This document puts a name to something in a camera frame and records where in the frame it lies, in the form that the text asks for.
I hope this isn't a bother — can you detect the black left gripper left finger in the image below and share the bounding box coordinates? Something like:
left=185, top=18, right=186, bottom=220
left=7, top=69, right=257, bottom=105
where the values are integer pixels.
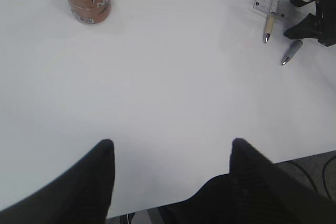
left=1, top=140, right=115, bottom=223

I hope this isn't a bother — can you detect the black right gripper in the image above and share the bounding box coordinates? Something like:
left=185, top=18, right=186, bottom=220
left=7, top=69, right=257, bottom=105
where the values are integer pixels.
left=283, top=0, right=335, bottom=47

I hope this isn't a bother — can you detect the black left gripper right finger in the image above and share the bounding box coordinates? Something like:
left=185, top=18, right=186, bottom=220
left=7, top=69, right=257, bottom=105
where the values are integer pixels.
left=229, top=138, right=335, bottom=223

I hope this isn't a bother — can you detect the clear plastic ruler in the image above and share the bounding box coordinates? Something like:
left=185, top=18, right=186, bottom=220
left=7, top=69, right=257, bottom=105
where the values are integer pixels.
left=253, top=0, right=305, bottom=24

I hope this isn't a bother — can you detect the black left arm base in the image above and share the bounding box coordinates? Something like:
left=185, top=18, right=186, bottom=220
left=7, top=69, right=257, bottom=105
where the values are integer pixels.
left=158, top=174, right=236, bottom=224

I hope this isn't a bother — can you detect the blue clip pen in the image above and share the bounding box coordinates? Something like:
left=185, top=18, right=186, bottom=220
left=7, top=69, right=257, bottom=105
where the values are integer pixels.
left=281, top=40, right=303, bottom=66

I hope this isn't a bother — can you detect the cream barrel pen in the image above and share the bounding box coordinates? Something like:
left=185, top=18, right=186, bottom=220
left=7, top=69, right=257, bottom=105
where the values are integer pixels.
left=264, top=0, right=280, bottom=44

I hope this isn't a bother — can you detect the black cable under table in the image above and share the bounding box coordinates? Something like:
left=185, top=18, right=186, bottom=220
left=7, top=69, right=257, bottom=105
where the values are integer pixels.
left=288, top=153, right=336, bottom=201

